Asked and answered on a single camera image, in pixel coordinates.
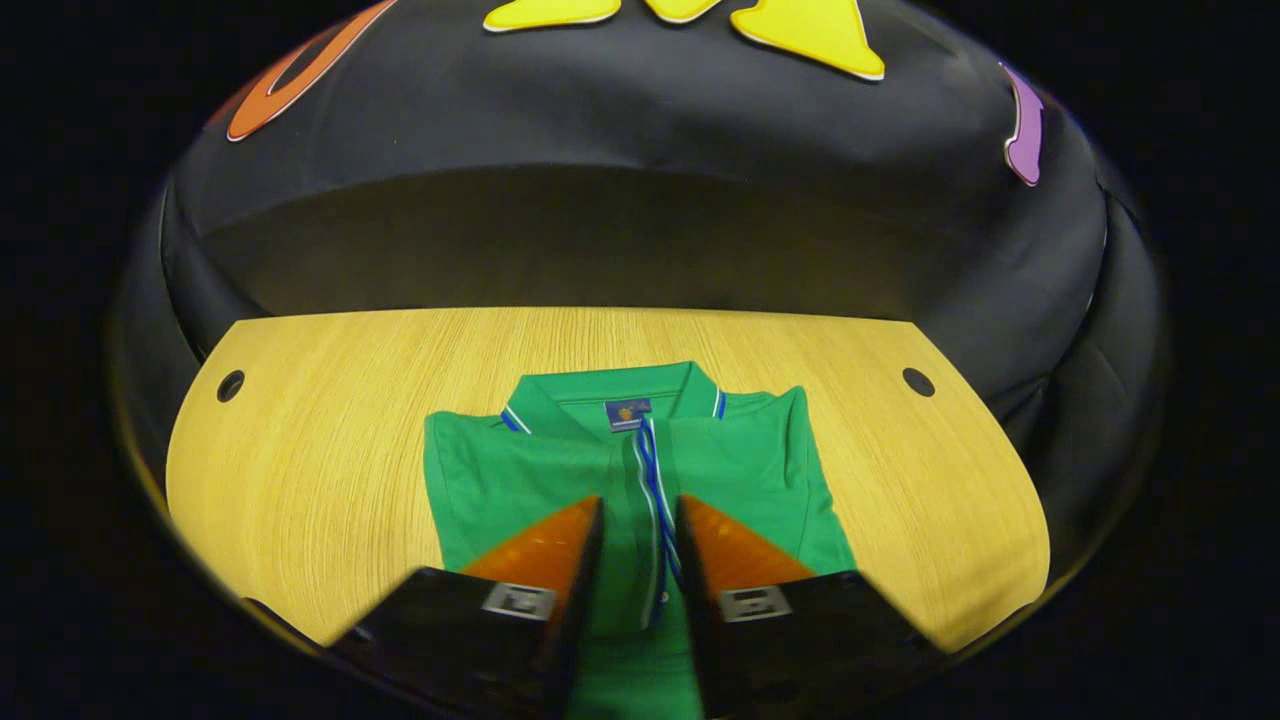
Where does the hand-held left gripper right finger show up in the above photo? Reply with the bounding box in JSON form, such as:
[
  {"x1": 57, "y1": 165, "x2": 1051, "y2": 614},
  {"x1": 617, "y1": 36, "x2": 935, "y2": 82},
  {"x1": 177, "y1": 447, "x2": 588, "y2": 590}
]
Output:
[{"x1": 674, "y1": 493, "x2": 949, "y2": 720}]

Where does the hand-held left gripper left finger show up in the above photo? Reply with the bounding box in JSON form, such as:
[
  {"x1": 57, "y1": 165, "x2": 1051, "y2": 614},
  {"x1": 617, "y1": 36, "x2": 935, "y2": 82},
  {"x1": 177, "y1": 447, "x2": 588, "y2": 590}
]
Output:
[{"x1": 328, "y1": 494, "x2": 608, "y2": 720}]

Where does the green T-shirt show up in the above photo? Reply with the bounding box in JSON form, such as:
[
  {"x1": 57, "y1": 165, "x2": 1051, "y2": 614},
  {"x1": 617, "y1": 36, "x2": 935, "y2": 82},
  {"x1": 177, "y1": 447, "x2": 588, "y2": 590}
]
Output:
[{"x1": 423, "y1": 361, "x2": 859, "y2": 720}]

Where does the black backdrop cloth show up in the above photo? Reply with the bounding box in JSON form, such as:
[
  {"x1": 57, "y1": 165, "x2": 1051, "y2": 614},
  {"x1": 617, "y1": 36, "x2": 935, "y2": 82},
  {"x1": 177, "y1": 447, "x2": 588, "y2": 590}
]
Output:
[{"x1": 110, "y1": 0, "x2": 1166, "y2": 561}]

